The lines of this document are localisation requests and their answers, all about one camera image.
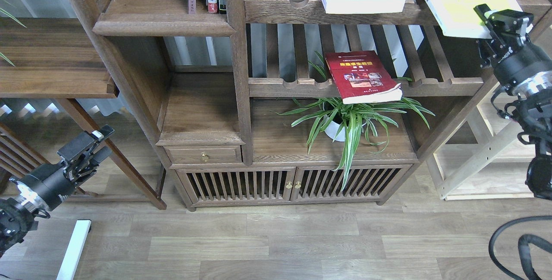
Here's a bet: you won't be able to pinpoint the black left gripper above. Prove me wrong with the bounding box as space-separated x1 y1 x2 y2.
10 125 115 211

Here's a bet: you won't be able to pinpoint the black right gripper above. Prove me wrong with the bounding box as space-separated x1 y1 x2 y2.
474 3 552 96

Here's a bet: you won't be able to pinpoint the red cover book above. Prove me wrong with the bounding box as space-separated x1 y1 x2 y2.
325 50 403 104

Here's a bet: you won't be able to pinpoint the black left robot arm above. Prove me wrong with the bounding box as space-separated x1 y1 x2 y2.
0 125 114 254

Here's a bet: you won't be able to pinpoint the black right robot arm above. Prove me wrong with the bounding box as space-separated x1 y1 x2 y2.
474 3 552 200

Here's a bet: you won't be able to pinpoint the light wooden shelf rack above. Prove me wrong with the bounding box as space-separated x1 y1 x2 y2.
425 25 552 201

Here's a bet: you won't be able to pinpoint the dark wooden side table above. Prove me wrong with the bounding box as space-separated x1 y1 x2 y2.
0 18 167 210

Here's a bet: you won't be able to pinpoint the brass drawer knob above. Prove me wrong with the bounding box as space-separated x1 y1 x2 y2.
201 152 210 162

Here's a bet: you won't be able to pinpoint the green plant leaves at left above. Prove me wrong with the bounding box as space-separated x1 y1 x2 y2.
0 0 28 67

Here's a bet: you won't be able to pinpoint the green spider plant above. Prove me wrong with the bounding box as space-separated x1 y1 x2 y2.
285 50 433 188

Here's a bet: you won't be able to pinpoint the dark wooden bookshelf cabinet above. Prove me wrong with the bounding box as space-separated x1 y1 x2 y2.
52 0 552 211

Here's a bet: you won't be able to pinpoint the white plant pot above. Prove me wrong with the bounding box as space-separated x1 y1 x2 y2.
322 101 368 142

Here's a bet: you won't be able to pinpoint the white metal post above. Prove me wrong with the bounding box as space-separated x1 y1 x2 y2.
56 219 91 280

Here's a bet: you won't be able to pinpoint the black cable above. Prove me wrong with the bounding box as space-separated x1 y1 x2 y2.
488 215 552 280

